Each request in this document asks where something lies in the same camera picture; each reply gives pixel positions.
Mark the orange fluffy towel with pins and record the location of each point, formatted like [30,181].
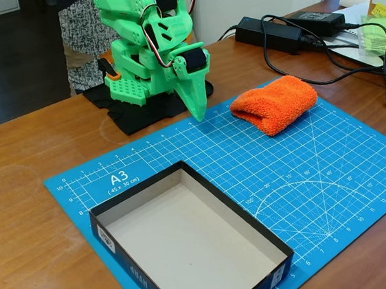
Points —
[275,103]

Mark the green 3D-printed robot arm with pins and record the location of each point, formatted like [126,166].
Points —
[125,3]

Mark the person in speckled clothing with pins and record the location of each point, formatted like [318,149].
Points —
[82,32]

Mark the green gripper black servo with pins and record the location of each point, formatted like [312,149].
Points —
[192,88]

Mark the black cardboard box tray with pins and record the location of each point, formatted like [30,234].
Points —
[186,240]

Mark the black power adapter blue dot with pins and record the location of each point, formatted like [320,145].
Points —
[267,31]

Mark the black power adapter white label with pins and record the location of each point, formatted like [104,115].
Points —
[314,21]

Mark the blue A3 cutting mat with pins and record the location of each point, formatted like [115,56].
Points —
[279,181]

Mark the orange and black clamp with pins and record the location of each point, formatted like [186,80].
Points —
[109,70]

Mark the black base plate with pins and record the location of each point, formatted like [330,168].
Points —
[137,118]

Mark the white paper sheets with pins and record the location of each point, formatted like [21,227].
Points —
[348,43]

